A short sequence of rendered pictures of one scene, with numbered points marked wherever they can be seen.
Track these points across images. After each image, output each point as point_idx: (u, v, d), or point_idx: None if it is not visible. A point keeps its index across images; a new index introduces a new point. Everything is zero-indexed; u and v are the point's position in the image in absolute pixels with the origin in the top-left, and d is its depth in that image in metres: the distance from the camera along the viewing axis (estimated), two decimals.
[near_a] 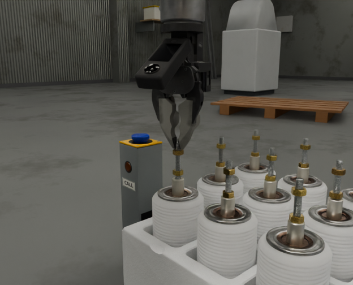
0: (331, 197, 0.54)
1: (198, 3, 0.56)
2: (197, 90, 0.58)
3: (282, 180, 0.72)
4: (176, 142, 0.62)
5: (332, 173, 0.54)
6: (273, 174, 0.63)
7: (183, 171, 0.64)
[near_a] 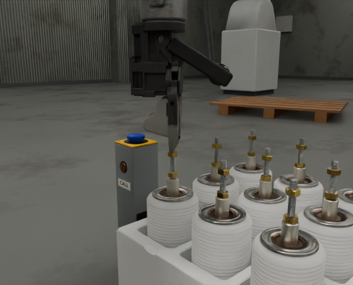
0: (327, 197, 0.54)
1: None
2: None
3: (278, 181, 0.71)
4: None
5: (327, 173, 0.53)
6: (268, 174, 0.62)
7: (176, 173, 0.63)
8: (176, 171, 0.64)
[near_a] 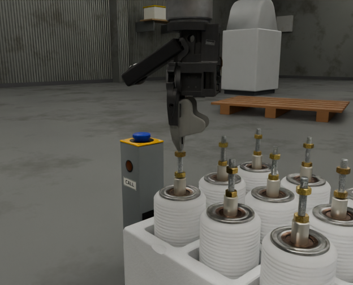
0: (336, 196, 0.54)
1: (175, 0, 0.53)
2: (167, 91, 0.56)
3: (285, 180, 0.71)
4: (181, 144, 0.62)
5: (336, 172, 0.53)
6: (276, 173, 0.62)
7: (177, 171, 0.64)
8: (175, 172, 0.63)
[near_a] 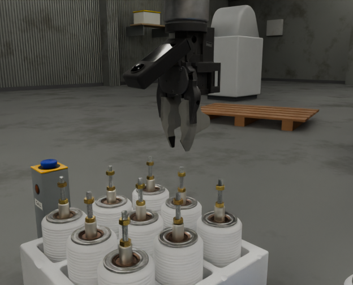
0: (173, 222, 0.66)
1: (195, 2, 0.55)
2: (191, 89, 0.57)
3: (164, 202, 0.83)
4: (60, 176, 0.74)
5: (173, 202, 0.65)
6: (142, 199, 0.74)
7: (67, 199, 0.75)
8: (65, 198, 0.76)
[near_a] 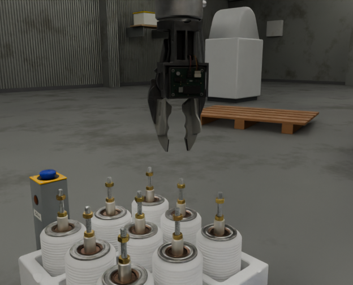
0: (177, 234, 0.66)
1: (155, 3, 0.55)
2: (151, 87, 0.60)
3: (164, 214, 0.83)
4: (59, 189, 0.73)
5: (180, 216, 0.65)
6: (141, 212, 0.74)
7: (66, 212, 0.75)
8: (64, 210, 0.75)
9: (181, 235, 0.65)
